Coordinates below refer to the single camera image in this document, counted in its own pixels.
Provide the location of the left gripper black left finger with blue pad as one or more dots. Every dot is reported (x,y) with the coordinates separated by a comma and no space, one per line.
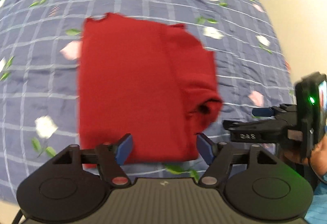
(110,158)

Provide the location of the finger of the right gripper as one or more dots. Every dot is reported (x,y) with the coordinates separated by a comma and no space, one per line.
(286,112)

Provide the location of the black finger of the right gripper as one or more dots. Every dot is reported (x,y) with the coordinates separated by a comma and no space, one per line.
(270,130)

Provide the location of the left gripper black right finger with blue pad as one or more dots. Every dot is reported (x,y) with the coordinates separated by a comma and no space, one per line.
(218,157)

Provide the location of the red long sleeve sweater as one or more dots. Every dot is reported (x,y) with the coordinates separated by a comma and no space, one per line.
(151,80)

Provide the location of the person's right hand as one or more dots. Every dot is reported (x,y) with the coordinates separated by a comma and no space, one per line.
(318,158)

